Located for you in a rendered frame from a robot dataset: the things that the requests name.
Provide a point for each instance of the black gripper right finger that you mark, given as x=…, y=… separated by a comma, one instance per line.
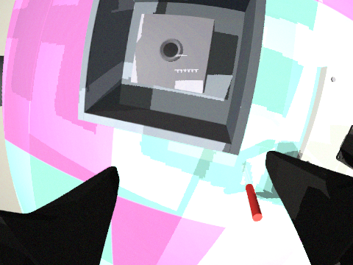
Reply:
x=319, y=202

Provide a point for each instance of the dark red peg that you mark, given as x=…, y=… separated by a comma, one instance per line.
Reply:
x=253, y=203

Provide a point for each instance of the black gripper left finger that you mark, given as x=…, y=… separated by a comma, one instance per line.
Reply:
x=70, y=230

